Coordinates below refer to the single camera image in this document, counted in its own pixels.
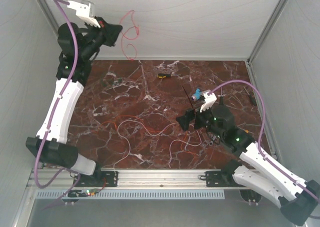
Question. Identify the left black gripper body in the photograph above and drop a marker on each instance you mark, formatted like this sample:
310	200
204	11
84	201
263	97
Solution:
99	34

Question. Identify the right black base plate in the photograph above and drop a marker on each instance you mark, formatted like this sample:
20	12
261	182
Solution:
215	179

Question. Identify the black handle screwdriver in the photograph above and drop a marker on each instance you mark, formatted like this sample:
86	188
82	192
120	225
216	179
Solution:
221	100

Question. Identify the black zip tie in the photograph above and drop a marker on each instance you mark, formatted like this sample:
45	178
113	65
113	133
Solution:
188	97

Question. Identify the slotted grey cable duct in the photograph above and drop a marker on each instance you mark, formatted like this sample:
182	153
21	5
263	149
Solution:
149	194

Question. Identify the aluminium front rail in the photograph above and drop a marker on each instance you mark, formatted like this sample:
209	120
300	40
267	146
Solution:
145	178

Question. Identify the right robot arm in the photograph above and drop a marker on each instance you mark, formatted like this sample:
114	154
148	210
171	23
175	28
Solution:
294	196

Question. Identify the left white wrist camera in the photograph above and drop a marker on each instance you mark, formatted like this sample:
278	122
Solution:
85	10

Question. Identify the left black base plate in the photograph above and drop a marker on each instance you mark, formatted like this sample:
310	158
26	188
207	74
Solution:
106	178

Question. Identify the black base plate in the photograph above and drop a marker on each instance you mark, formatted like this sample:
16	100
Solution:
106	178
215	179

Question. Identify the black screwdriver far right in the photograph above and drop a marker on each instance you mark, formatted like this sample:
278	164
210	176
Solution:
251	97

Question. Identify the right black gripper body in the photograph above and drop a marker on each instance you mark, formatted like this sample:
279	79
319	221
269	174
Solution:
203	119

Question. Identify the blue plastic tool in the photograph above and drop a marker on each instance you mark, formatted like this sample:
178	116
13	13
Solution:
198	95

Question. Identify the yellow black screwdriver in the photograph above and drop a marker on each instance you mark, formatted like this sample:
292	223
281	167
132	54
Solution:
166	75

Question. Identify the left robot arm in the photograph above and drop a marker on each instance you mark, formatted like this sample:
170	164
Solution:
79	48

